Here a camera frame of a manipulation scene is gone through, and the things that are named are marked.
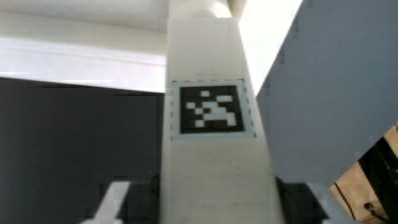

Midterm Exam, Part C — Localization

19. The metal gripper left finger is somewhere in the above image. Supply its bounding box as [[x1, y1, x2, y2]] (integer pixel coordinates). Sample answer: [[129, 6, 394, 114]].
[[79, 181, 131, 224]]

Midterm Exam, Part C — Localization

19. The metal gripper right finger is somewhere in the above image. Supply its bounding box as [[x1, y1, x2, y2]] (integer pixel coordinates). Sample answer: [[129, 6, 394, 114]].
[[275, 178, 362, 224]]

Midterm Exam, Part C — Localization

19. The white desk top tray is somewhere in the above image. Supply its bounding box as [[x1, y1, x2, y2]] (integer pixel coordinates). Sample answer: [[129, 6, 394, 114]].
[[0, 0, 303, 94]]

